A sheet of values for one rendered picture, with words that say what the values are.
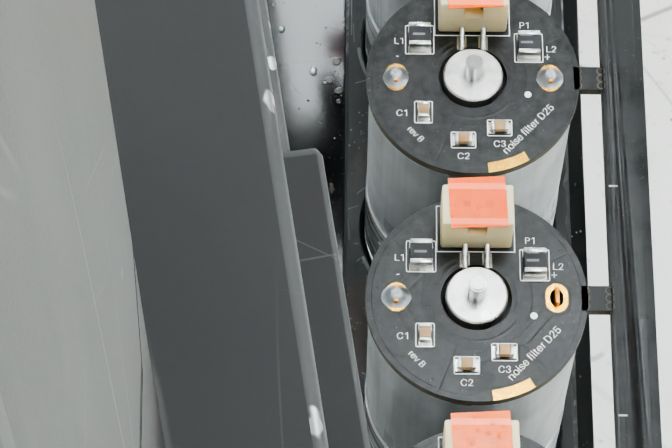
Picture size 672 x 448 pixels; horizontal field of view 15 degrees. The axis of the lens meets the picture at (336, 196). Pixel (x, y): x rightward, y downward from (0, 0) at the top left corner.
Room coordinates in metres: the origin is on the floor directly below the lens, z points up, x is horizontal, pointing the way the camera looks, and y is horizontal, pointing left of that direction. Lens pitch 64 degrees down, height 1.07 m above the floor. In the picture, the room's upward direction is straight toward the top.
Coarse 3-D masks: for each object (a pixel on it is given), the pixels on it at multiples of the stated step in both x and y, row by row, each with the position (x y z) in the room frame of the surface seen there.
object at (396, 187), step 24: (456, 72) 0.14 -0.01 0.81; (456, 96) 0.14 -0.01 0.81; (480, 96) 0.14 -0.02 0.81; (384, 144) 0.14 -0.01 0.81; (384, 168) 0.14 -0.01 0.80; (408, 168) 0.13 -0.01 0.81; (528, 168) 0.13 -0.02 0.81; (552, 168) 0.13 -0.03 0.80; (384, 192) 0.14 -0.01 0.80; (408, 192) 0.13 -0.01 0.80; (432, 192) 0.13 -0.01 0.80; (528, 192) 0.13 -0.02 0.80; (552, 192) 0.14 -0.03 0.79; (384, 216) 0.14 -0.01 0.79; (408, 216) 0.13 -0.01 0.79; (552, 216) 0.14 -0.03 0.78
